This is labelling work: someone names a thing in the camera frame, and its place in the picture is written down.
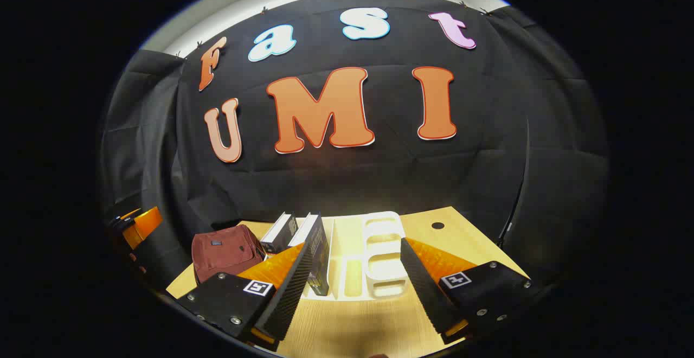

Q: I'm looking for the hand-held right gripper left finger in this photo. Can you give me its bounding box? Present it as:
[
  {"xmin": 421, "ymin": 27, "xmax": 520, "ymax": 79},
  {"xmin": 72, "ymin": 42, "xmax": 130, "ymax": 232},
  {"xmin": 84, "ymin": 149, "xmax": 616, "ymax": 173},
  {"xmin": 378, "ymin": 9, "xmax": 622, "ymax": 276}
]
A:
[{"xmin": 177, "ymin": 240, "xmax": 315, "ymax": 352}]

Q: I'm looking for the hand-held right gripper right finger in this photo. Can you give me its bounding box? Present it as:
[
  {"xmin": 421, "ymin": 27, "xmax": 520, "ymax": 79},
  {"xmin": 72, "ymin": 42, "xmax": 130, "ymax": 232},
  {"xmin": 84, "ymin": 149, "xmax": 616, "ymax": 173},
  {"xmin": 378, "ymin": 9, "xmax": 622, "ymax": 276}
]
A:
[{"xmin": 400, "ymin": 237, "xmax": 535, "ymax": 345}]

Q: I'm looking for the dark blue cover book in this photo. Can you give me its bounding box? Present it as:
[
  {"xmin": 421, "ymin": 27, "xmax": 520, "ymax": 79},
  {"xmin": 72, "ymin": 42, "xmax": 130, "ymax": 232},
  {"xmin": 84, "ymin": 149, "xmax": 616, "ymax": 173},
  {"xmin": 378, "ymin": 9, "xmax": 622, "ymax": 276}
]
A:
[{"xmin": 287, "ymin": 213, "xmax": 330, "ymax": 296}]

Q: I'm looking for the cream plastic bookshelf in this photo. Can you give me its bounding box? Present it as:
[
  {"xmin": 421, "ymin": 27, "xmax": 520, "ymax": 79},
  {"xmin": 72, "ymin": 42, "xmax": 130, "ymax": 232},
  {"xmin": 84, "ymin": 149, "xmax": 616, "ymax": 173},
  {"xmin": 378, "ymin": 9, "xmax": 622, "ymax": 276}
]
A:
[{"xmin": 301, "ymin": 211, "xmax": 408, "ymax": 300}]

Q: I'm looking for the white portrait cover book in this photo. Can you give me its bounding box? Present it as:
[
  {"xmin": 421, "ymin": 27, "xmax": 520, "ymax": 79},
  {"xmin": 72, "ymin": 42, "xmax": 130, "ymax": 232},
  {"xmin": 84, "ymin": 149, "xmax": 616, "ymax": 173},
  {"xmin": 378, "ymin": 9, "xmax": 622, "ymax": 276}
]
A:
[{"xmin": 260, "ymin": 213, "xmax": 299, "ymax": 254}]

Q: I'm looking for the maroon schoolbag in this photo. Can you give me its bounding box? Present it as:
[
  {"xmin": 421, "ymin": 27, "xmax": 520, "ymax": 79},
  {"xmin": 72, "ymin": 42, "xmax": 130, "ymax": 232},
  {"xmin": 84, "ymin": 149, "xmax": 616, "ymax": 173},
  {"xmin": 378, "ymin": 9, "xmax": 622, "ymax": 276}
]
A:
[{"xmin": 191, "ymin": 225, "xmax": 267, "ymax": 284}]

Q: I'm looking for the black hanging cable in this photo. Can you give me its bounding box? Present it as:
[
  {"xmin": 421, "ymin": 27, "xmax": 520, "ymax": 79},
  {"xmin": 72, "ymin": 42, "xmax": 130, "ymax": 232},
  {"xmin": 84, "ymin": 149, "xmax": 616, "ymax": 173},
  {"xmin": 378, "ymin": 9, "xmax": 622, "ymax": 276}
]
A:
[{"xmin": 499, "ymin": 119, "xmax": 530, "ymax": 247}]

